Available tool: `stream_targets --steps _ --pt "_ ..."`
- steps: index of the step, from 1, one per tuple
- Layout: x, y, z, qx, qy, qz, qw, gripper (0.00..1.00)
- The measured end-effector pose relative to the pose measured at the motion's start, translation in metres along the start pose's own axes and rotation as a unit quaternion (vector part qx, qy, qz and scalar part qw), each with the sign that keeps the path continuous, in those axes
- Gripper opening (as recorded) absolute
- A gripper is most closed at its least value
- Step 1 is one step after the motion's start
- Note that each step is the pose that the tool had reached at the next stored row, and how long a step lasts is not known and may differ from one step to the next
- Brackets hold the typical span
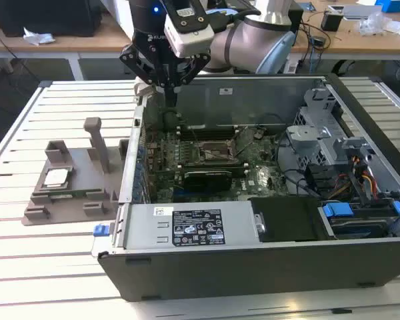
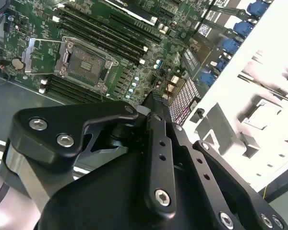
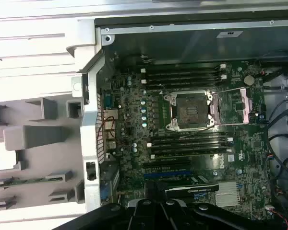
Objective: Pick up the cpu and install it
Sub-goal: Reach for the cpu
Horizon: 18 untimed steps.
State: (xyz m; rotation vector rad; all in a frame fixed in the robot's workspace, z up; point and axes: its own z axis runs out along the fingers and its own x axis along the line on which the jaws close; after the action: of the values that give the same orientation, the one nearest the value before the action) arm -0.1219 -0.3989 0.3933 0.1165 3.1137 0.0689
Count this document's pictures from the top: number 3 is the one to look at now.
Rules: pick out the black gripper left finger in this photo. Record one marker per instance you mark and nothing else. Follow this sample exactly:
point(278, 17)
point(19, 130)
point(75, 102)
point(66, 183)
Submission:
point(151, 191)

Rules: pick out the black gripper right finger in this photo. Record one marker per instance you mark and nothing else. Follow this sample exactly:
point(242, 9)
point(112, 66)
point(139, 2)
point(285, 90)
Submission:
point(218, 218)

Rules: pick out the metal socket cover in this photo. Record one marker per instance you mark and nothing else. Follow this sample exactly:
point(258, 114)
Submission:
point(246, 105)

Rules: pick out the CPU socket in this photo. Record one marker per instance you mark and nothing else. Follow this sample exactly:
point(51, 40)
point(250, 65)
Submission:
point(189, 110)

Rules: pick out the blue expansion slot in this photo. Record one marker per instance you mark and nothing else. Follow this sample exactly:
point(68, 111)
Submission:
point(168, 175)

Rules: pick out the silver finned heatsink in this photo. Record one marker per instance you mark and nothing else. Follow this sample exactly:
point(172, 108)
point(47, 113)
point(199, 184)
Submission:
point(226, 195)

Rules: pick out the black expansion slot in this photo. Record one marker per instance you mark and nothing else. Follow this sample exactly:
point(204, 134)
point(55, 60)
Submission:
point(168, 164)

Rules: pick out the black graphics card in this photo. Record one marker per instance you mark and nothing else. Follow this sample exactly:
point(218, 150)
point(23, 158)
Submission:
point(196, 190)

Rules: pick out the white latch RAM slot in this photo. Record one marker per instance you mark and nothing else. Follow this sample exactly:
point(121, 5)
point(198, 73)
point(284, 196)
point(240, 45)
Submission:
point(189, 142)
point(182, 79)
point(189, 153)
point(182, 68)

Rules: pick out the green motherboard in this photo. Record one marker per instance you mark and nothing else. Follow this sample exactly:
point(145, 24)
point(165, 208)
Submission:
point(249, 148)

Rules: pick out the black open PC case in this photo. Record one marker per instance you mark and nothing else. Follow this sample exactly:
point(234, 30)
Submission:
point(91, 95)

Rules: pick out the grey parts rack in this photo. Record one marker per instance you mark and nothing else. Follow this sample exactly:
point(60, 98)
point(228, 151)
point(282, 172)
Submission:
point(43, 139)

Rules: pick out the green RAM stick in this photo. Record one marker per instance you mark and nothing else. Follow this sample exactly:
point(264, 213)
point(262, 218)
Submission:
point(26, 182)

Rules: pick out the silver metal drive cage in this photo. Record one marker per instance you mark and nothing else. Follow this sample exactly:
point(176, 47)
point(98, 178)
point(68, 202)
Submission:
point(276, 91)

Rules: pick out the round coin battery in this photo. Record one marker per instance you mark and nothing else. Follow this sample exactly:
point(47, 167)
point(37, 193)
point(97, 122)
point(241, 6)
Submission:
point(249, 80)

